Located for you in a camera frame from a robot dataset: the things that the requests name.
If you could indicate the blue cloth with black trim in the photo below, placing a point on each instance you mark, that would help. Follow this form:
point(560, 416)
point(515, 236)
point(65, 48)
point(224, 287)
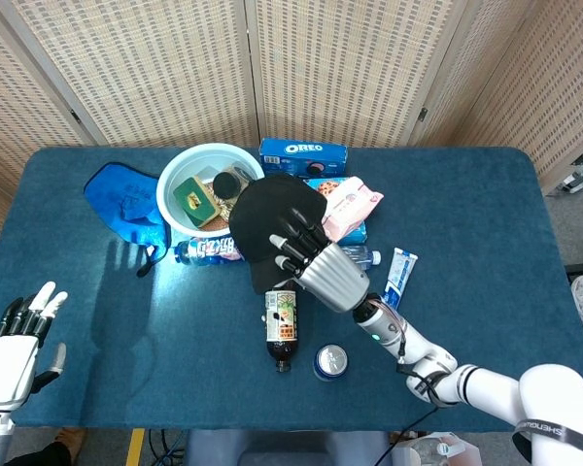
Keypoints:
point(121, 199)

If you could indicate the blue white drink can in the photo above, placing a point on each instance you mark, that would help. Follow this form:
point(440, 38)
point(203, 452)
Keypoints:
point(331, 361)

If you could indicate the white power strip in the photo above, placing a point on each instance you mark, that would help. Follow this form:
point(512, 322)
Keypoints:
point(580, 175)

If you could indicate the blue Oreo box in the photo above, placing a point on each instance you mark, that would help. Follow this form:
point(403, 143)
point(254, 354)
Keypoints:
point(301, 155)

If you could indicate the blue cookie box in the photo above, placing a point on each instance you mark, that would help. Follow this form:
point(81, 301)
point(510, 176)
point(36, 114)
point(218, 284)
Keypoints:
point(354, 233)

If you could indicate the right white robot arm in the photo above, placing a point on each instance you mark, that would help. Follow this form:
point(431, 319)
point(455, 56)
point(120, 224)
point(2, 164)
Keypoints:
point(490, 383)

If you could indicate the yellow floor tape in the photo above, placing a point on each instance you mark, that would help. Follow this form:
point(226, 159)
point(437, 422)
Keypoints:
point(136, 446)

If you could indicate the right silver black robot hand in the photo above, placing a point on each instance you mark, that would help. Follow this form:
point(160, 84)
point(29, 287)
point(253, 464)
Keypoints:
point(330, 276)

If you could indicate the woven folding screen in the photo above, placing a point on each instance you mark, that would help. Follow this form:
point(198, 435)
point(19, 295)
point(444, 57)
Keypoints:
point(175, 73)

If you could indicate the light blue plastic basin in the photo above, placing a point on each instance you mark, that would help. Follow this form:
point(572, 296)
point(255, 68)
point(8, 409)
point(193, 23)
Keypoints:
point(175, 170)

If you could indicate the pink wet wipes pack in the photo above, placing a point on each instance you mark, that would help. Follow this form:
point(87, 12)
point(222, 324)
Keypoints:
point(350, 204)

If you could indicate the brown shoe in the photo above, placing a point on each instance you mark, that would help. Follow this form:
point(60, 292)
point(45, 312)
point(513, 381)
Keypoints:
point(70, 442)

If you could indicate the green yellow box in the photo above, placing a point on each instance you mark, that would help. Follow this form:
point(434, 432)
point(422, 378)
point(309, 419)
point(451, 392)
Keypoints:
point(194, 201)

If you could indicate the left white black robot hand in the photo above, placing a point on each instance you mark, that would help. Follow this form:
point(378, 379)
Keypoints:
point(10, 354)

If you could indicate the blue label drink bottle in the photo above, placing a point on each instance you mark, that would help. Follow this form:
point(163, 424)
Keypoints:
point(204, 250)

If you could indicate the dark tea plastic bottle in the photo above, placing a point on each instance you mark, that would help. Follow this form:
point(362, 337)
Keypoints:
point(281, 330)

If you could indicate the black round jar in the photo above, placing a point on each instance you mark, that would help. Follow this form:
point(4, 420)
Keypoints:
point(226, 185)

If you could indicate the blue white toothpaste tube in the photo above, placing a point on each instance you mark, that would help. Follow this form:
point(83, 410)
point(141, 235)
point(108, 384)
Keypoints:
point(401, 274)

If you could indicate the black baseball cap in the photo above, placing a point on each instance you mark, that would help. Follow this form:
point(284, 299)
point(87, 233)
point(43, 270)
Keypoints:
point(257, 218)

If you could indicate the brown patterned snack packet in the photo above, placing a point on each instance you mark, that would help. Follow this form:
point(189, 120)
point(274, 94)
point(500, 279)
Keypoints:
point(221, 211)

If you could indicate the clear water bottle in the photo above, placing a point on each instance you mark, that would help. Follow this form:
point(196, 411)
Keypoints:
point(364, 256)

